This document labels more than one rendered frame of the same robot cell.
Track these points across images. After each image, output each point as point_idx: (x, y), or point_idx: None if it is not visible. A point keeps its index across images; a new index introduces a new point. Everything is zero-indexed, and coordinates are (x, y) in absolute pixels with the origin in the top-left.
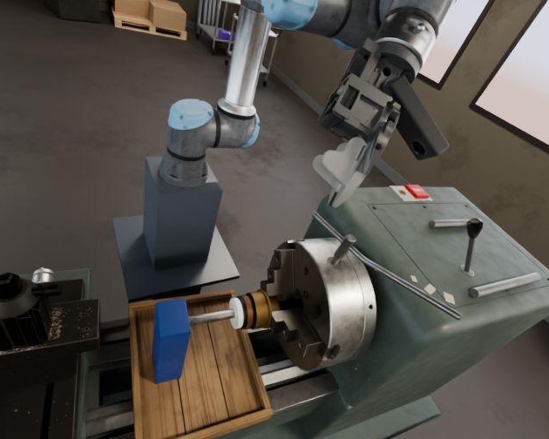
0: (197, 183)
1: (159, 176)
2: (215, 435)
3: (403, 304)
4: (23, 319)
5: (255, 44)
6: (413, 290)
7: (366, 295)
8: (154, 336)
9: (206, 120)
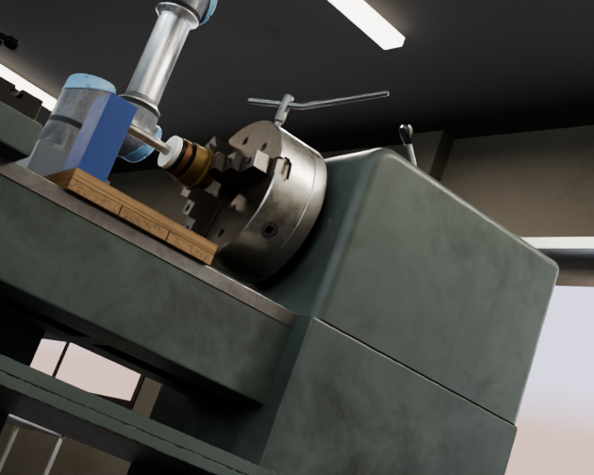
0: None
1: None
2: (151, 223)
3: (350, 155)
4: None
5: (172, 41)
6: (349, 96)
7: (312, 149)
8: (77, 143)
9: (111, 90)
